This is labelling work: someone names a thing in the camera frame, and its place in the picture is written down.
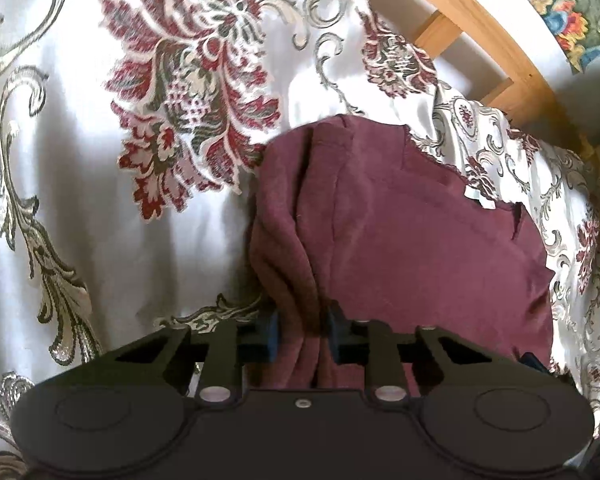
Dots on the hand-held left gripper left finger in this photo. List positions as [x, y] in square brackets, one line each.
[269, 336]

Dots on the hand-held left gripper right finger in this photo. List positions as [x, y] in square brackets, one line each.
[336, 336]

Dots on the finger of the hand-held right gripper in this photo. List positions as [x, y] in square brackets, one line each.
[534, 361]

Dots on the white floral bedspread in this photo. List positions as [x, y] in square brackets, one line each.
[80, 170]

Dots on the maroon shirt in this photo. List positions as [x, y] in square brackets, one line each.
[405, 240]

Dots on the colourful floral cushion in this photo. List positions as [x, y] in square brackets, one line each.
[580, 15]

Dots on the wooden bed frame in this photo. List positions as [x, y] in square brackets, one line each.
[500, 45]

